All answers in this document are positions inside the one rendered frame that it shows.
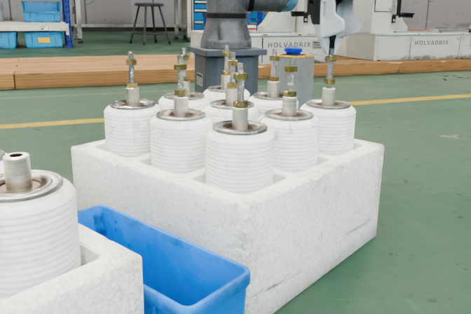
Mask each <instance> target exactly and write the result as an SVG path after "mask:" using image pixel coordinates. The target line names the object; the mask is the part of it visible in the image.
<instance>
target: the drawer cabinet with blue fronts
mask: <svg viewBox="0 0 471 314"><path fill-rule="evenodd" d="M206 12H207V0H191V30H203V16H202V13H206ZM181 24H182V25H186V0H181ZM182 35H184V39H185V40H189V39H188V38H187V37H186V29H184V28H182Z"/></svg>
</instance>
